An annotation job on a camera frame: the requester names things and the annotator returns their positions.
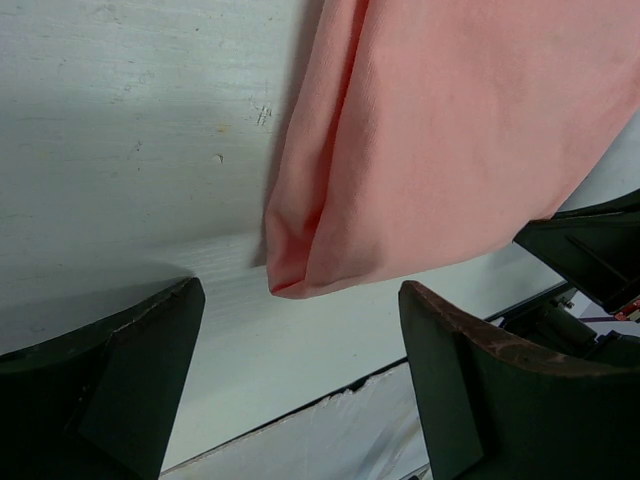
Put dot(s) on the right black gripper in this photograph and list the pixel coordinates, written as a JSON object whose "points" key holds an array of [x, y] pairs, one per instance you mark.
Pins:
{"points": [[596, 250]]}

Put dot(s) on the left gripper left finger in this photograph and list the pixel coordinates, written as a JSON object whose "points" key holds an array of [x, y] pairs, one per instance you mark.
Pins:
{"points": [[100, 402]]}

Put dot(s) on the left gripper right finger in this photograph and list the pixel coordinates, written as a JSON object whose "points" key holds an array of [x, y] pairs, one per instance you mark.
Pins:
{"points": [[494, 405]]}

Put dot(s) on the salmon pink t shirt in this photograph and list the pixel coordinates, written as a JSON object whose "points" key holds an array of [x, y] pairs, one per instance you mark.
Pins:
{"points": [[427, 133]]}

